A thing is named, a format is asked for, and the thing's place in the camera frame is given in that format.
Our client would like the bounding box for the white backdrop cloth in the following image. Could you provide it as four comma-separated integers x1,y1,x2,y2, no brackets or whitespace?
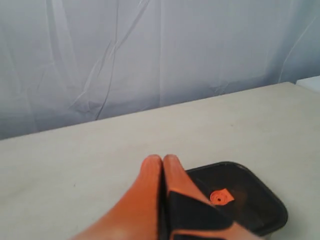
0,0,320,139

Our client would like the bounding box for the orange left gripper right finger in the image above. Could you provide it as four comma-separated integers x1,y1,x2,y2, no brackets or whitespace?
163,154,258,240

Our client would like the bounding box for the transparent lid with orange seal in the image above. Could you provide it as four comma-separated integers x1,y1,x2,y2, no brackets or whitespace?
187,161,288,239

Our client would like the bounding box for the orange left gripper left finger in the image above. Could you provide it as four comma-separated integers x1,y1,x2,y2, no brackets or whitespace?
72,154,163,240

